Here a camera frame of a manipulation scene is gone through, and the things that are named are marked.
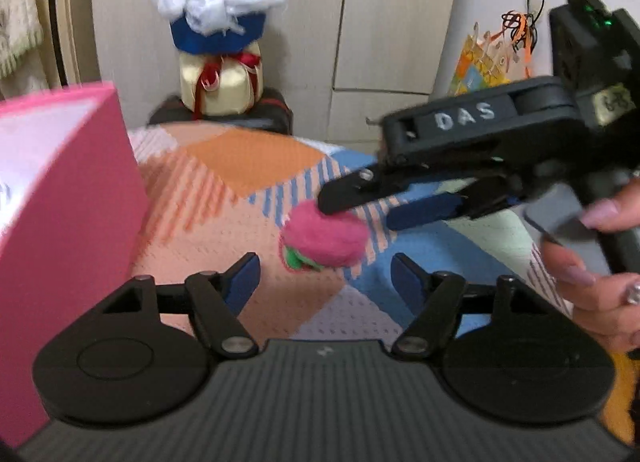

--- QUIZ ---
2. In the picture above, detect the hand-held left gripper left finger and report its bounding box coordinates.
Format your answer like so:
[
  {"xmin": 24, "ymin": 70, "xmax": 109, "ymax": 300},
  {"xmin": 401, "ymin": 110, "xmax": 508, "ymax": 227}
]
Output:
[{"xmin": 97, "ymin": 253, "xmax": 260, "ymax": 358}]

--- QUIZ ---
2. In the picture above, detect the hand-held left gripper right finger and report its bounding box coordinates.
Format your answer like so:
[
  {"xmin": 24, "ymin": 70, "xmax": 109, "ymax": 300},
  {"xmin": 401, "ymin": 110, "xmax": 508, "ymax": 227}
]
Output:
[{"xmin": 391, "ymin": 253, "xmax": 556, "ymax": 359}]

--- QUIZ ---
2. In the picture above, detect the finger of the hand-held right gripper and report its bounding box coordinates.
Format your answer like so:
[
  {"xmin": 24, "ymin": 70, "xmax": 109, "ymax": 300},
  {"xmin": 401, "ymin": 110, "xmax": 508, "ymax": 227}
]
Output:
[
  {"xmin": 317, "ymin": 167, "xmax": 416, "ymax": 215},
  {"xmin": 387, "ymin": 177, "xmax": 526, "ymax": 231}
]

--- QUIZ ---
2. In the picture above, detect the pink strawberry plush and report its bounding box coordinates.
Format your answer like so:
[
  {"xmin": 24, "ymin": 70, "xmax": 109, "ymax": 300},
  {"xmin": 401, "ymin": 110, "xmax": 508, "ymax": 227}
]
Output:
[{"xmin": 280, "ymin": 202, "xmax": 370, "ymax": 273}]

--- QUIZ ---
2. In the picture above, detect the pink cardboard box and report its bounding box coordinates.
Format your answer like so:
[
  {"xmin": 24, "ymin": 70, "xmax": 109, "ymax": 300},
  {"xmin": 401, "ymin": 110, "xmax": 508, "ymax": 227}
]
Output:
[{"xmin": 0, "ymin": 82, "xmax": 151, "ymax": 448}]

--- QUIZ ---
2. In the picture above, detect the person's right hand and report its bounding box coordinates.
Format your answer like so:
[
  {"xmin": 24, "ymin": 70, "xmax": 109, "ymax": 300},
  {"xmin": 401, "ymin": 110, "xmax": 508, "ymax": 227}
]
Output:
[{"xmin": 542, "ymin": 183, "xmax": 640, "ymax": 353}]

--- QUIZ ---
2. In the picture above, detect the colourful gift bag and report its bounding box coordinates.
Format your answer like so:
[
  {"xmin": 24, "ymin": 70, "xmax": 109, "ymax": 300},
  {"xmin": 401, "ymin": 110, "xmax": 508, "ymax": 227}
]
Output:
[{"xmin": 447, "ymin": 22, "xmax": 531, "ymax": 97}]

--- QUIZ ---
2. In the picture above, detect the patchwork tablecloth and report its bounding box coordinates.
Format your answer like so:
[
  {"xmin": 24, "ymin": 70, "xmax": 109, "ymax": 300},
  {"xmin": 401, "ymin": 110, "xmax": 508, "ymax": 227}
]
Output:
[{"xmin": 127, "ymin": 122, "xmax": 576, "ymax": 343}]

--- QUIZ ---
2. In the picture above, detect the orange ribbon ornament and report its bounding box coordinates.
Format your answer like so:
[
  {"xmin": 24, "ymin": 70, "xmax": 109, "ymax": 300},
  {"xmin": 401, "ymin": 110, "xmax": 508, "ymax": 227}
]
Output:
[{"xmin": 500, "ymin": 0, "xmax": 546, "ymax": 77}]

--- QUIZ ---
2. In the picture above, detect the beige wardrobe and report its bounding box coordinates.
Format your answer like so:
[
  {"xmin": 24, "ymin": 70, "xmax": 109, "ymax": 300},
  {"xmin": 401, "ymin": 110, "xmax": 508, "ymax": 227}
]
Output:
[{"xmin": 90, "ymin": 0, "xmax": 463, "ymax": 143}]

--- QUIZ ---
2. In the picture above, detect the cream jar with red ribbon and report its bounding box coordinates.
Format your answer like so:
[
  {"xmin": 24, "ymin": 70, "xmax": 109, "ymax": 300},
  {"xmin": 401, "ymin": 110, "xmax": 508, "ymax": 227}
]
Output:
[{"xmin": 179, "ymin": 42, "xmax": 265, "ymax": 117}]

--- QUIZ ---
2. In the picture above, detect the white knit cardigan green trim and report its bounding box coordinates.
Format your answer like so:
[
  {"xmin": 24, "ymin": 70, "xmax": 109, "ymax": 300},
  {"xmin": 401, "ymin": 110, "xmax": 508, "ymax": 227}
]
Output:
[{"xmin": 0, "ymin": 0, "xmax": 46, "ymax": 97}]

